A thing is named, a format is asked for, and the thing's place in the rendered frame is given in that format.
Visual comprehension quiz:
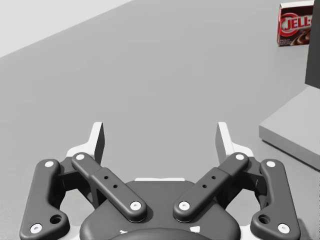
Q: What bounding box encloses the grey stand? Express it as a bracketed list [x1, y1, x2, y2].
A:
[258, 85, 320, 171]

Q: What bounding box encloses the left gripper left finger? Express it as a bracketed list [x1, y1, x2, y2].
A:
[19, 121, 148, 240]

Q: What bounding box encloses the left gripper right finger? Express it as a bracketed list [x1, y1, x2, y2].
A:
[172, 121, 302, 240]

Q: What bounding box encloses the red and white carton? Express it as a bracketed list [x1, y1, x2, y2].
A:
[276, 0, 315, 48]

